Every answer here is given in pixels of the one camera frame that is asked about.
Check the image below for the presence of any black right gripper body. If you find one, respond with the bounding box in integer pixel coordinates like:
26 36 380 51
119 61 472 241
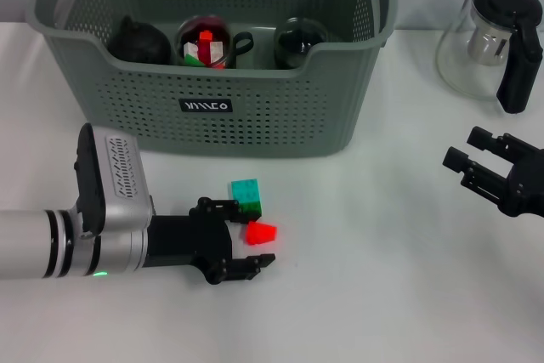
496 153 544 218

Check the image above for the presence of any glass teacup with black sleeve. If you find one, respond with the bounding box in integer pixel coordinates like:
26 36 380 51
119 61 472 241
175 14 255 70
271 17 331 70

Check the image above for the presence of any glass teapot with black handle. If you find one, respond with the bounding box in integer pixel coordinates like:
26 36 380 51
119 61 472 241
435 0 544 116

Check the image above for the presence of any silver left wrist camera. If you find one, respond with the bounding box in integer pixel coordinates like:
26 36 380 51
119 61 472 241
74 122 154 239

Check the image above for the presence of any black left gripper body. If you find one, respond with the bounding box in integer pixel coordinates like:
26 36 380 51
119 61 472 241
146 197 235 286

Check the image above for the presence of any dark green toy brick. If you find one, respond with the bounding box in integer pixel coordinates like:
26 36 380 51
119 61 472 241
237 200 263 218

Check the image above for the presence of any red sloped toy brick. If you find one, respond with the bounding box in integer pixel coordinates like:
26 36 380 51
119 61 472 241
245 221 278 247

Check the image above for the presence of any teal toy brick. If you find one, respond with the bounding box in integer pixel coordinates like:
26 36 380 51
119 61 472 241
230 179 261 203

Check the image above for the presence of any grey perforated plastic storage bin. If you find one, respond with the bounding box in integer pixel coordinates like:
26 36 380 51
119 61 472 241
24 0 400 158

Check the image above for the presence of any dark red bent toy brick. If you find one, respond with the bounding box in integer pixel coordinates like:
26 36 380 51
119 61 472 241
197 41 213 67

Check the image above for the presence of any dark round clay teapot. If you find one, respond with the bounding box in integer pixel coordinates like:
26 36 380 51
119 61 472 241
105 15 173 65

